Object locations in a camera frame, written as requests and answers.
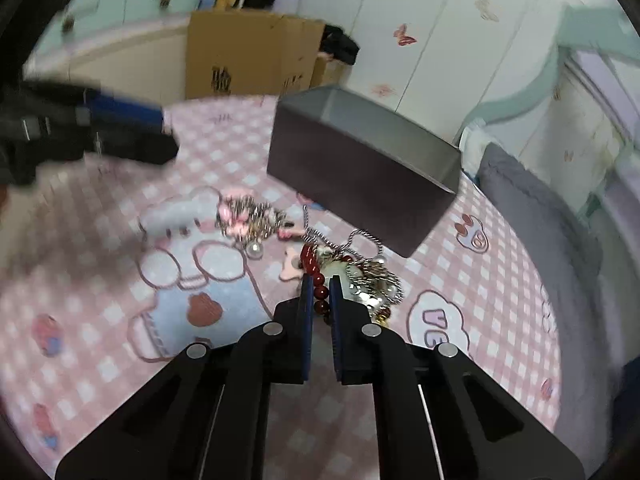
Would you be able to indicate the pearl pendant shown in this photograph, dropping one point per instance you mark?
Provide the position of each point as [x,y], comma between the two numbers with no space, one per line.
[254,250]

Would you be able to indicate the white wardrobe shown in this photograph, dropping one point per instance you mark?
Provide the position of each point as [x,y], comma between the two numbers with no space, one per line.
[450,45]

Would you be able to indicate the pine cone drawer pull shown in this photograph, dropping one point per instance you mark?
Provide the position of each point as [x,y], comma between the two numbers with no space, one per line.
[164,2]
[67,22]

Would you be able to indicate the large cardboard box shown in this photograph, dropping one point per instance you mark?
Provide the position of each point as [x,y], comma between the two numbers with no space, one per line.
[245,50]

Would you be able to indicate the white pillow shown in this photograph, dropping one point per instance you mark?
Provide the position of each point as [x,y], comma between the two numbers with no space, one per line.
[470,145]

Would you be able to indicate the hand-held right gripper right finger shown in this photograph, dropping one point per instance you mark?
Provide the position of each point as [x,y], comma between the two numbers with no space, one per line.
[337,332]

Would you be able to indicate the orange butterfly sticker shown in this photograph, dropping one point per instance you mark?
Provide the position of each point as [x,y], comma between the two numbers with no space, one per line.
[404,35]

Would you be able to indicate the small cardboard box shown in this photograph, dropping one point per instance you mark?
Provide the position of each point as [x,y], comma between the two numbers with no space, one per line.
[327,72]

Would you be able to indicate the tangle of gold and silver jewelry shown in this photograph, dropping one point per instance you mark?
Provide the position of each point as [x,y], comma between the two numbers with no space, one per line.
[375,285]

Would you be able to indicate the pink bone-shaped hair clip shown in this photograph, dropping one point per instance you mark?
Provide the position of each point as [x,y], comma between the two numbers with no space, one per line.
[290,266]

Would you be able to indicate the mint green bunk bed frame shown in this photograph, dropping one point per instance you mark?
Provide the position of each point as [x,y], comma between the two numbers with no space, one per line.
[520,87]

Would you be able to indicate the grey rectangular box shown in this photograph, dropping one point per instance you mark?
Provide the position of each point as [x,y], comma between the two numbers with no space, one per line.
[350,180]

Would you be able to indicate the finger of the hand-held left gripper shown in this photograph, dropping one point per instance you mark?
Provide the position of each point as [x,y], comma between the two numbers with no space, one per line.
[140,146]
[127,110]

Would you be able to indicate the pale yellow butterfly sticker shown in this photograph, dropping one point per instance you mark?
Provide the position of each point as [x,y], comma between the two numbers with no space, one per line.
[487,8]

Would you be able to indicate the pale pink butterfly sticker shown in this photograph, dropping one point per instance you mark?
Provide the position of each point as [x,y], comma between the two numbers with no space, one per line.
[384,90]

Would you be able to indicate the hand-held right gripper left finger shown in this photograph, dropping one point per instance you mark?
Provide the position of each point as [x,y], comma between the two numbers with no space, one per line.
[304,332]

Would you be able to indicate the grey bed blanket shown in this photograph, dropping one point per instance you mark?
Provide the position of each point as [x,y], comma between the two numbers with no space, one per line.
[540,220]

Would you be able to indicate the black bag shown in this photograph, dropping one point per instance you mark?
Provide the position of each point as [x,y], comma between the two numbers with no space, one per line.
[341,44]

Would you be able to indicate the pink checked cartoon tablecloth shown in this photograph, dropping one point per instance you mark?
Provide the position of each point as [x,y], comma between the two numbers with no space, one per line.
[100,270]

